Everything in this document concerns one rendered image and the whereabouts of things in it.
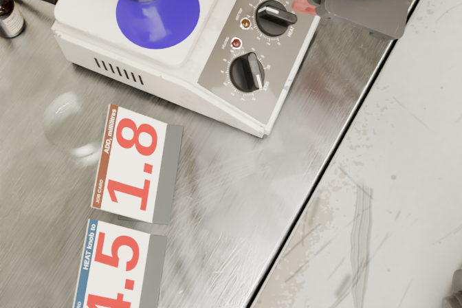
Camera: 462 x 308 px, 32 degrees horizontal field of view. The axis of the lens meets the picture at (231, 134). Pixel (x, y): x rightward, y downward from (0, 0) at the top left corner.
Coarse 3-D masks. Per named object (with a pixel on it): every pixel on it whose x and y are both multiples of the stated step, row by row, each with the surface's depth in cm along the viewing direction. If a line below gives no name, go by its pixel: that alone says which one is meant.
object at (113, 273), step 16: (96, 240) 66; (112, 240) 66; (128, 240) 67; (96, 256) 65; (112, 256) 66; (128, 256) 67; (96, 272) 65; (112, 272) 66; (128, 272) 67; (96, 288) 65; (112, 288) 66; (128, 288) 66; (96, 304) 64; (112, 304) 65; (128, 304) 66
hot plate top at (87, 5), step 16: (64, 0) 67; (80, 0) 67; (96, 0) 67; (112, 0) 67; (208, 0) 66; (64, 16) 66; (80, 16) 66; (96, 16) 66; (112, 16) 66; (208, 16) 67; (80, 32) 66; (96, 32) 66; (112, 32) 66; (192, 32) 66; (128, 48) 65; (144, 48) 65; (176, 48) 65; (192, 48) 66; (160, 64) 65; (176, 64) 65
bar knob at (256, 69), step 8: (240, 56) 68; (248, 56) 67; (232, 64) 68; (240, 64) 68; (248, 64) 67; (256, 64) 67; (232, 72) 68; (240, 72) 68; (248, 72) 67; (256, 72) 67; (264, 72) 69; (232, 80) 68; (240, 80) 68; (248, 80) 68; (256, 80) 67; (240, 88) 68; (248, 88) 68; (256, 88) 67
